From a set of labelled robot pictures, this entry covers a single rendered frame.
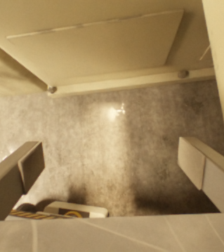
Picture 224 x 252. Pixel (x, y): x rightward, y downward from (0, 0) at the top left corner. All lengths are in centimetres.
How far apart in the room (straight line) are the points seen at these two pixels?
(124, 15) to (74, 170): 70
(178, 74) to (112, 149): 48
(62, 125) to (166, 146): 53
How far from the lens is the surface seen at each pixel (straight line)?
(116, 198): 92
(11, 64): 82
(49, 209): 87
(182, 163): 17
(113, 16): 56
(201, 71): 97
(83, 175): 93
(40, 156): 16
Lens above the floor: 89
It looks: 79 degrees down
